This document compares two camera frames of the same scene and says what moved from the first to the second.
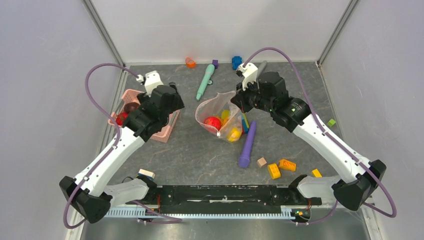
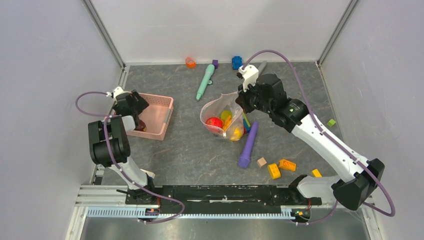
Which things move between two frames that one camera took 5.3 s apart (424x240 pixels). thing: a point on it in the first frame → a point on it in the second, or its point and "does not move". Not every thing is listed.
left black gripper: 177,103 → 141,103
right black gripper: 239,98 does not move
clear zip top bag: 219,116 does not move
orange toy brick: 287,165 does not move
